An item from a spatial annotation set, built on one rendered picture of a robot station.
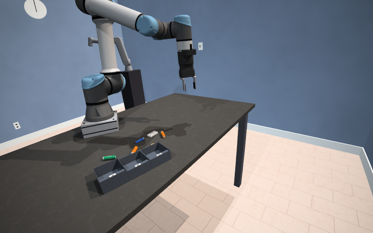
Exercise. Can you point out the white domino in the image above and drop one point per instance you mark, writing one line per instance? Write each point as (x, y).
(152, 134)

